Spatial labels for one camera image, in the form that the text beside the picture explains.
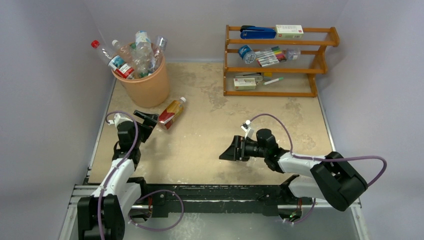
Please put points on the blue tape roll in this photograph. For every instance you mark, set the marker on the blue tape roll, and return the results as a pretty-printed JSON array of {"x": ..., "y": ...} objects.
[{"x": 247, "y": 54}]

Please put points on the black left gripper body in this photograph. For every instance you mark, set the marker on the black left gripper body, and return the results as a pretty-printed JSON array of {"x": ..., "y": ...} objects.
[{"x": 138, "y": 139}]

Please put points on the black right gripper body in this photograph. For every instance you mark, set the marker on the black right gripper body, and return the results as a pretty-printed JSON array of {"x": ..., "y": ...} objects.
[{"x": 238, "y": 148}]

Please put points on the red white label bottle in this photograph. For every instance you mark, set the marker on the red white label bottle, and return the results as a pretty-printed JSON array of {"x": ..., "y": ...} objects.
[{"x": 113, "y": 61}]

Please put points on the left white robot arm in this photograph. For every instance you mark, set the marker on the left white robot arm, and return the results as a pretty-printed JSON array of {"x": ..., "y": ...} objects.
[{"x": 103, "y": 215}]

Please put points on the pack of coloured markers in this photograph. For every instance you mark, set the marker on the pack of coloured markers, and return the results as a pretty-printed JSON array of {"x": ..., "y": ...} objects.
[{"x": 270, "y": 56}]

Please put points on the green white marker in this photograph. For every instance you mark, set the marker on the green white marker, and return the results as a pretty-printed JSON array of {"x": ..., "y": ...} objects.
[{"x": 273, "y": 81}]

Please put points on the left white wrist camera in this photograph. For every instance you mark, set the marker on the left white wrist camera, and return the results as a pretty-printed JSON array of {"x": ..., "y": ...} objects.
[{"x": 118, "y": 119}]

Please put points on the small clear jar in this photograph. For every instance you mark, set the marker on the small clear jar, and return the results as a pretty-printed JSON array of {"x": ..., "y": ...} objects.
[{"x": 292, "y": 54}]

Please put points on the wooden shelf rack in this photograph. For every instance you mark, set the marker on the wooden shelf rack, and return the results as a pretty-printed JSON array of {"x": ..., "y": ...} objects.
[{"x": 299, "y": 75}]

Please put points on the grey stapler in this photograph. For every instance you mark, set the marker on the grey stapler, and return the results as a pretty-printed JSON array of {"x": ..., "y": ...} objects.
[{"x": 257, "y": 76}]

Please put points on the orange plastic bin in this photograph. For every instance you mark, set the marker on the orange plastic bin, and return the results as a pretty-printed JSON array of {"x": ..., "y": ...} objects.
[{"x": 149, "y": 91}]

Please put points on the blue stapler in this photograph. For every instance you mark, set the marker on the blue stapler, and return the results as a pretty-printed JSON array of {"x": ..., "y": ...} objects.
[{"x": 255, "y": 32}]

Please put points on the red gold tea bottle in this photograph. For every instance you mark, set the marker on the red gold tea bottle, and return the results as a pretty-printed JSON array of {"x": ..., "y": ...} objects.
[{"x": 170, "y": 114}]

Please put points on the white blue label bottle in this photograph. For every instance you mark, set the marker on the white blue label bottle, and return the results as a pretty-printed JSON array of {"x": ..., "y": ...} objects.
[{"x": 144, "y": 58}]

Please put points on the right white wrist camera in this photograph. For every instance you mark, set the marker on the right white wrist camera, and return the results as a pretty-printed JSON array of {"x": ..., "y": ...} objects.
[{"x": 248, "y": 129}]

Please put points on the white red box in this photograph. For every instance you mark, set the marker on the white red box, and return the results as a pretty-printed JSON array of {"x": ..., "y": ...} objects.
[{"x": 288, "y": 31}]

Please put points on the crushed clear bottle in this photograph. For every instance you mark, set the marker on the crushed clear bottle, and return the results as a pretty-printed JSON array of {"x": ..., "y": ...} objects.
[{"x": 126, "y": 53}]

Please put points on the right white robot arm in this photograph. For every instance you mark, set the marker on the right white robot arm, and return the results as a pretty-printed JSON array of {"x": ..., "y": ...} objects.
[{"x": 337, "y": 182}]

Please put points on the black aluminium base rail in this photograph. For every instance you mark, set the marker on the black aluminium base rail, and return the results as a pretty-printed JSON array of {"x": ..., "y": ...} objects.
[{"x": 267, "y": 200}]

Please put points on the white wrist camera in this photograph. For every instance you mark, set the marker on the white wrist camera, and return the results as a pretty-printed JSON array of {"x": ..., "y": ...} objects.
[
  {"x": 118, "y": 119},
  {"x": 248, "y": 129}
]

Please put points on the white stapler box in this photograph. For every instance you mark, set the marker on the white stapler box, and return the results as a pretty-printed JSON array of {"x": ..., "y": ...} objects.
[{"x": 244, "y": 83}]

